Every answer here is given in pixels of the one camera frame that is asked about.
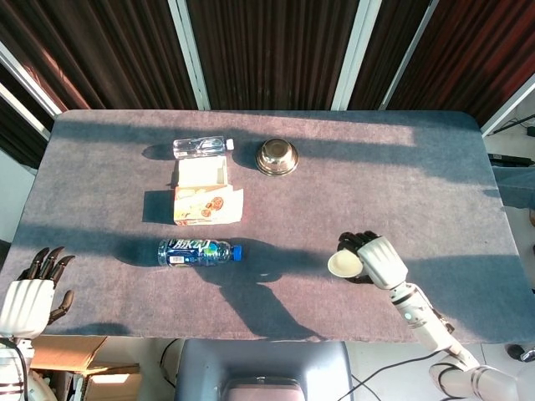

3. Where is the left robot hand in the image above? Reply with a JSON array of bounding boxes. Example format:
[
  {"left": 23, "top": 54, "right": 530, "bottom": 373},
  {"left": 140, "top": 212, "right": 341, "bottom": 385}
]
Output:
[{"left": 0, "top": 246, "right": 76, "bottom": 340}]

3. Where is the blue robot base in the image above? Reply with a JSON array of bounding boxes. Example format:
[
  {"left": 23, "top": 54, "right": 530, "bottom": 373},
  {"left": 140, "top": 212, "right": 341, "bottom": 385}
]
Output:
[{"left": 173, "top": 338, "right": 356, "bottom": 401}]

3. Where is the clear plastic water bottle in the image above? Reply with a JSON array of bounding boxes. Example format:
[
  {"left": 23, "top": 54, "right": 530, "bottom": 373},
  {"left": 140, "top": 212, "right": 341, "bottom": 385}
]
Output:
[{"left": 172, "top": 135, "right": 236, "bottom": 160}]

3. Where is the blue sports drink bottle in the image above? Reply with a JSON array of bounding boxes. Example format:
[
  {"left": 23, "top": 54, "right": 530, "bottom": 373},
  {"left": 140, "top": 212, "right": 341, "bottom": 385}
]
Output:
[{"left": 157, "top": 237, "right": 244, "bottom": 267}]

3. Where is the open cookie box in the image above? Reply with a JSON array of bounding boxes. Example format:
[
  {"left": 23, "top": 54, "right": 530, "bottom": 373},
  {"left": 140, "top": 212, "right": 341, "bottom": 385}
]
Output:
[{"left": 170, "top": 156, "right": 245, "bottom": 227}]

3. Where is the white paper cup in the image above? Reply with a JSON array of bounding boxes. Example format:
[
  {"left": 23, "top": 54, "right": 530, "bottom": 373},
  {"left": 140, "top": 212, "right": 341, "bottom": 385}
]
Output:
[{"left": 327, "top": 250, "right": 364, "bottom": 280}]

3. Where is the blue grey table cloth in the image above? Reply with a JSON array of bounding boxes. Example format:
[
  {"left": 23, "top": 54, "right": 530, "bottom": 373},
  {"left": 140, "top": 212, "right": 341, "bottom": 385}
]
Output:
[{"left": 0, "top": 109, "right": 535, "bottom": 344}]

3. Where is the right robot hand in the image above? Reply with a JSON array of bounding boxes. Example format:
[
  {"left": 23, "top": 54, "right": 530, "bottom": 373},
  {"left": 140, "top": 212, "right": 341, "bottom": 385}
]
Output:
[{"left": 337, "top": 231, "right": 409, "bottom": 291}]

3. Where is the brown cardboard box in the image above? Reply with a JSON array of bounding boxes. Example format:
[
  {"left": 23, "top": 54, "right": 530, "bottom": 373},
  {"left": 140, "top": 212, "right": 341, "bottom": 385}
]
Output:
[{"left": 28, "top": 335, "right": 143, "bottom": 401}]

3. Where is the stainless steel bowl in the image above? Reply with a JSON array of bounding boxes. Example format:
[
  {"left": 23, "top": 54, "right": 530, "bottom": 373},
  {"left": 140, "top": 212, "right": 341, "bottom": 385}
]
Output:
[{"left": 256, "top": 138, "right": 300, "bottom": 176}]

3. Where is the black power strip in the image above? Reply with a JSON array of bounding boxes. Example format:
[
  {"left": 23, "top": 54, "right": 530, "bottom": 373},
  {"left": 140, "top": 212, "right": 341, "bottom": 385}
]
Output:
[{"left": 487, "top": 152, "right": 535, "bottom": 166}]

